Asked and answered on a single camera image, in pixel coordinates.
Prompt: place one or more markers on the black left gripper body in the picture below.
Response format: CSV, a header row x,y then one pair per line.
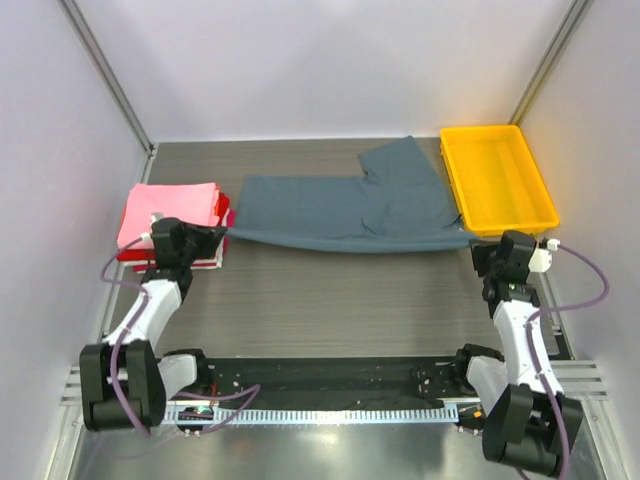
x,y
197,244

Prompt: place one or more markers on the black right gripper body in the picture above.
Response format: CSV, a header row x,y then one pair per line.
x,y
484,256

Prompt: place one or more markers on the blue-grey t-shirt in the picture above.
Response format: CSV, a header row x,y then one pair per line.
x,y
399,204

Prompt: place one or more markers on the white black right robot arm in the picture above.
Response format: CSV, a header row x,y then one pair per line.
x,y
530,424

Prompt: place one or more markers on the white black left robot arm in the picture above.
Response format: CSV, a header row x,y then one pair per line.
x,y
123,383

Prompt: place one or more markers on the red folded t-shirt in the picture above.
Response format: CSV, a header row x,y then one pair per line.
x,y
223,204

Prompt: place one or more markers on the yellow plastic tray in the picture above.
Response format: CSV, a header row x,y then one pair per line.
x,y
495,180

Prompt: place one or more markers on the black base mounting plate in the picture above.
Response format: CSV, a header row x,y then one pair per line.
x,y
333,382

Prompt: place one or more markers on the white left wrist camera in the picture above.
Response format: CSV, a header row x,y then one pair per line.
x,y
146,235

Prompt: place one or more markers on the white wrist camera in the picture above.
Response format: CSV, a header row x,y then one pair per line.
x,y
542,257
146,235

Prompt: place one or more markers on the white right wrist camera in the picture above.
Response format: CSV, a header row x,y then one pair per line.
x,y
542,257

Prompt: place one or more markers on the aluminium frame rail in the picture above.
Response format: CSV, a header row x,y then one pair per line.
x,y
579,379

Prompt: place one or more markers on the slotted grey cable duct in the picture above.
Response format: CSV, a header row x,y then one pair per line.
x,y
200,415

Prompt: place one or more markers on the left aluminium corner post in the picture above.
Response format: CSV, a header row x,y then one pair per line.
x,y
98,58

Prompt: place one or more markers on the aluminium corner post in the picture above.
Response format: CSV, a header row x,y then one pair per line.
x,y
560,40
98,58

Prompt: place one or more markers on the right aluminium corner post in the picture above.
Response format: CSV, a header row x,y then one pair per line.
x,y
560,40

